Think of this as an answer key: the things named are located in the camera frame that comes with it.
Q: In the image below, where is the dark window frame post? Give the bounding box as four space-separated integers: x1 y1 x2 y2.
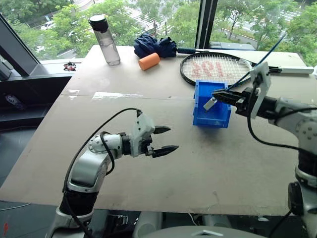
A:
195 0 219 50

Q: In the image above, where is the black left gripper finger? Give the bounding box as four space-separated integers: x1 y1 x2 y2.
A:
151 145 180 159
155 125 172 136

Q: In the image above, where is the clear water bottle black lid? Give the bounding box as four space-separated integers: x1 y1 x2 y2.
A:
88 14 121 66

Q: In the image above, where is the grey rounded robot body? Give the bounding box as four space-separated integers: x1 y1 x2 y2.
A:
142 225 267 238

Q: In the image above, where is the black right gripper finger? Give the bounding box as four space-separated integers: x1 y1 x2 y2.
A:
212 89 245 98
214 96 243 105

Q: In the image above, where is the slanted grey window frame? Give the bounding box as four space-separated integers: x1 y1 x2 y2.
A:
0 13 42 78

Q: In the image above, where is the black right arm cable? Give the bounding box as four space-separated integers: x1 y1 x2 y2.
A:
246 74 317 152

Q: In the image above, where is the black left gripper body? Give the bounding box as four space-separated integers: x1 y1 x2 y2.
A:
141 126 157 157

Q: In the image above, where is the blue plastic bin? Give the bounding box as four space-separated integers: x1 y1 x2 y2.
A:
192 79 232 129

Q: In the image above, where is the thin blue cable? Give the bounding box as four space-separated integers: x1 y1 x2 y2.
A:
227 34 287 90

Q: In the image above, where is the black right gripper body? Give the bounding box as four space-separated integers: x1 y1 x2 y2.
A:
234 87 260 118

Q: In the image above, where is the white rounded cylinder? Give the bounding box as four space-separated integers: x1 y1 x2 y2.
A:
133 211 163 238

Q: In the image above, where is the small dark oblong device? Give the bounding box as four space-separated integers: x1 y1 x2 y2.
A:
4 93 26 111

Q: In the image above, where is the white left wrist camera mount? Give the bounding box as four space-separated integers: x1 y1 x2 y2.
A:
130 113 157 158

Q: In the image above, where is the orange foam cylinder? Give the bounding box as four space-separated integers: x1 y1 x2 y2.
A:
138 52 161 72

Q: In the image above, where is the black tennis racket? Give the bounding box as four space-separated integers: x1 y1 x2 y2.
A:
179 51 315 88

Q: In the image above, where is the folded navy umbrella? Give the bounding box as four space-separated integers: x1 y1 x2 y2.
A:
133 32 210 60

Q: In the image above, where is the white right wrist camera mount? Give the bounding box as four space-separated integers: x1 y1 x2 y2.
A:
249 61 272 119

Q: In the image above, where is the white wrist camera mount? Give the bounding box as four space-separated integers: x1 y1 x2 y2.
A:
130 113 157 158
249 61 272 119

